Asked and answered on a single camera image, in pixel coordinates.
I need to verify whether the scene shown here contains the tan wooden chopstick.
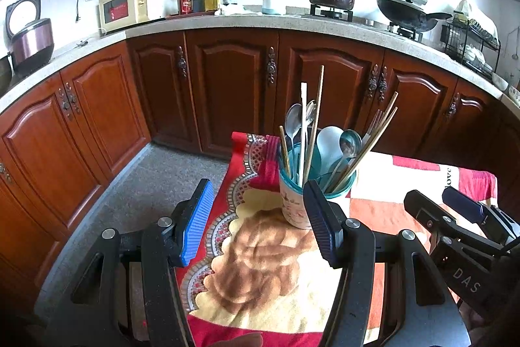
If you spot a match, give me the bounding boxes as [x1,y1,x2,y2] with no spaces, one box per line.
[327,92,398,193]

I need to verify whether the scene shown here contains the long steel spoon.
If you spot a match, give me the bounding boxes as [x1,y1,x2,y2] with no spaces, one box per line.
[284,103,302,147]

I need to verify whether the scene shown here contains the light wooden chopstick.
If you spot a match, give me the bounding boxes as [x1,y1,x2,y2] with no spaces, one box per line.
[279,125,292,177]

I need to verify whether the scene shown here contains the pale wooden chopstick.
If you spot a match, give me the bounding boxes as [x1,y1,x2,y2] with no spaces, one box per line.
[298,82,307,188]

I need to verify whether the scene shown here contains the steel fork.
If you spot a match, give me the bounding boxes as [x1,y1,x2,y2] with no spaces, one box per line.
[362,109,384,145]

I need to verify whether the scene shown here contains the brown wooden chopstick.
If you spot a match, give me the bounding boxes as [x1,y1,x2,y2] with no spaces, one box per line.
[303,65,324,184]

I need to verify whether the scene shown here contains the dark wooden kitchen cabinets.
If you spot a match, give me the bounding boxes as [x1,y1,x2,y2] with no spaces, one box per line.
[1,28,519,308]

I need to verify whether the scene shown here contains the white utensil holder teal rim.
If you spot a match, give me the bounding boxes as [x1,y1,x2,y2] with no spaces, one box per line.
[277,147,357,229]

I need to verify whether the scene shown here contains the patchwork colourful table blanket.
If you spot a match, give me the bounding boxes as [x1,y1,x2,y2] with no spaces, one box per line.
[176,132,497,346]

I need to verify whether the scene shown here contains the grey stone countertop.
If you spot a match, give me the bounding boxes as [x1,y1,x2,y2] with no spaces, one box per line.
[1,15,519,116]

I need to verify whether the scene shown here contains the black wok pan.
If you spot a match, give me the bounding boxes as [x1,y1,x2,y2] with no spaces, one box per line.
[376,0,452,33]

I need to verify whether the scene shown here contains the gas stove burner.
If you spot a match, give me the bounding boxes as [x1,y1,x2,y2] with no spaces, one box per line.
[309,4,353,22]

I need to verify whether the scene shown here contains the white kettle jug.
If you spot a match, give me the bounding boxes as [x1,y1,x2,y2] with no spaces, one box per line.
[262,0,286,15]

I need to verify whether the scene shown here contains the purple rice cooker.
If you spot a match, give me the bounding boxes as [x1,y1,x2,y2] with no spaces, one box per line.
[5,0,55,77]

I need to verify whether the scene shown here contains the cream microwave oven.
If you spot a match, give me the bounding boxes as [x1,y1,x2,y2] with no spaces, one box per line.
[99,0,179,33]

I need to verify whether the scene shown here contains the black wire dish rack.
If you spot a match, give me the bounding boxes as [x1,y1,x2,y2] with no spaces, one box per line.
[441,0,501,79]

